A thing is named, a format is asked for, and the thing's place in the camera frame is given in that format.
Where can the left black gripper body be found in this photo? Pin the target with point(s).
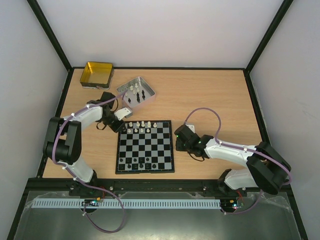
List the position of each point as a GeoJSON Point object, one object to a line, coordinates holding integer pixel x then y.
{"type": "Point", "coordinates": [114, 127]}

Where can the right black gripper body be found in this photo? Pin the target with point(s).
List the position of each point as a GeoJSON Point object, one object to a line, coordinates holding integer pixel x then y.
{"type": "Point", "coordinates": [179, 140]}

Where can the pink tin with chess pieces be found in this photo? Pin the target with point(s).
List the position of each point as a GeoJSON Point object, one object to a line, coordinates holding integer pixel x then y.
{"type": "Point", "coordinates": [138, 93]}

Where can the black and silver chessboard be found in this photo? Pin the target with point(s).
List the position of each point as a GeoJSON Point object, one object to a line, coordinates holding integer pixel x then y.
{"type": "Point", "coordinates": [145, 147]}

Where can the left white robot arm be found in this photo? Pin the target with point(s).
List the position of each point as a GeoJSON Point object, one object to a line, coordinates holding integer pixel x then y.
{"type": "Point", "coordinates": [63, 140]}

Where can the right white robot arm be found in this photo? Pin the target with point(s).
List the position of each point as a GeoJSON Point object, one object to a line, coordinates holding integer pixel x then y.
{"type": "Point", "coordinates": [263, 166]}

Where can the gold open tin lid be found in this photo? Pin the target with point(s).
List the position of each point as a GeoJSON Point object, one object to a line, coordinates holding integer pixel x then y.
{"type": "Point", "coordinates": [97, 75]}

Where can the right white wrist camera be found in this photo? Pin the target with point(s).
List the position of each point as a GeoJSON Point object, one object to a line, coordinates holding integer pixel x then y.
{"type": "Point", "coordinates": [191, 127]}

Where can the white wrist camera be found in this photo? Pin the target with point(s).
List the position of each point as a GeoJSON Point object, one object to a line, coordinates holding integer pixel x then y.
{"type": "Point", "coordinates": [123, 113]}
{"type": "Point", "coordinates": [191, 127]}

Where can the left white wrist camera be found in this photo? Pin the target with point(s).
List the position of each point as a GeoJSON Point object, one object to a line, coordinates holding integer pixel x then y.
{"type": "Point", "coordinates": [123, 113]}

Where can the white slotted cable duct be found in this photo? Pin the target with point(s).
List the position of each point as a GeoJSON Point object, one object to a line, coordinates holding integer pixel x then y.
{"type": "Point", "coordinates": [72, 203]}

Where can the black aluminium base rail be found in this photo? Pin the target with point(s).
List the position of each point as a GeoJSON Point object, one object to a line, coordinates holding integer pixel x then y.
{"type": "Point", "coordinates": [206, 188]}

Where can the black cage frame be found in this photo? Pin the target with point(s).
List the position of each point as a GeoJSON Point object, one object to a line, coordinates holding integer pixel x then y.
{"type": "Point", "coordinates": [281, 12]}

